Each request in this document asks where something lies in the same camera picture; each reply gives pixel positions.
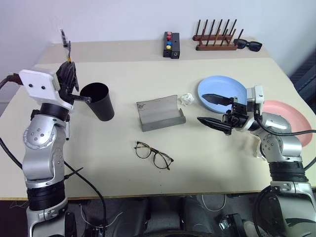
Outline tortoiseshell frame eyeglasses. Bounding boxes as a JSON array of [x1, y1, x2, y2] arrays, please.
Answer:
[[134, 141, 174, 170]]

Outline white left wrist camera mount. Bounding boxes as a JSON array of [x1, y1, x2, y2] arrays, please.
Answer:
[[18, 69, 75, 111]]

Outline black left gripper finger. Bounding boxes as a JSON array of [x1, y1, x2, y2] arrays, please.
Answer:
[[56, 61, 75, 92], [70, 62, 80, 92]]

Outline pink plastic plate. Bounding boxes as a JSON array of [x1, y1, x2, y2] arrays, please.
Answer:
[[263, 100, 313, 149]]

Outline blue plastic plate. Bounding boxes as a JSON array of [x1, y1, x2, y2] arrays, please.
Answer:
[[197, 76, 247, 114]]

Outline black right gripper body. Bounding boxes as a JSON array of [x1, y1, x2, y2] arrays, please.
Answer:
[[221, 96, 249, 131]]

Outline brown wooden peg rack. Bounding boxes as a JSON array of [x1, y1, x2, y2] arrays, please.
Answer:
[[192, 19, 244, 51]]

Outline thin white cable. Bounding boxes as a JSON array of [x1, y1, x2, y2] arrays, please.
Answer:
[[201, 194, 227, 212]]

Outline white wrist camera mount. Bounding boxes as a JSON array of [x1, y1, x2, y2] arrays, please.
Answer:
[[18, 69, 75, 111], [246, 85, 264, 113]]

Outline crumpled white paper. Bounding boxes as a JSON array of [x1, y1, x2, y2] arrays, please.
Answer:
[[178, 92, 195, 107]]

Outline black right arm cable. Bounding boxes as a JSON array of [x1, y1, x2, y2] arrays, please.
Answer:
[[253, 108, 316, 237]]

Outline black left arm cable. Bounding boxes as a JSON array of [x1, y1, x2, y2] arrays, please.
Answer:
[[0, 73, 107, 237]]

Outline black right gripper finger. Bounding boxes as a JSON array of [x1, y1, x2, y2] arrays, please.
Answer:
[[201, 93, 234, 106], [197, 117, 233, 136]]

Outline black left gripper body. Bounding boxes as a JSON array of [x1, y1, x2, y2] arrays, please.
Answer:
[[58, 83, 92, 106]]

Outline black metal bracket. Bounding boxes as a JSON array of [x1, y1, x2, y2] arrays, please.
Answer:
[[218, 213, 244, 233]]

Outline grey glasses case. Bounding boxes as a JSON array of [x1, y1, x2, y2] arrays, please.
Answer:
[[136, 94, 186, 133]]

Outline black box with coloured buttons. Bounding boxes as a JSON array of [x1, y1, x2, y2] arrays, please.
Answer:
[[162, 31, 174, 58]]

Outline black sunglasses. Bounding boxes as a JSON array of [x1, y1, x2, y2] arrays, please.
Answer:
[[233, 39, 263, 52]]

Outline plain black box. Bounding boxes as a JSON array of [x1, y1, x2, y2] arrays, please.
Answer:
[[170, 33, 181, 60]]

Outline black plastic cup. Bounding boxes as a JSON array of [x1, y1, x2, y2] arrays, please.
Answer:
[[79, 82, 115, 121]]

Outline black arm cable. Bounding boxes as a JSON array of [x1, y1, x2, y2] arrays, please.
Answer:
[[253, 108, 316, 237], [0, 73, 107, 237]]

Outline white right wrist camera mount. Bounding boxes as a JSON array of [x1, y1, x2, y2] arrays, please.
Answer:
[[246, 85, 264, 113]]

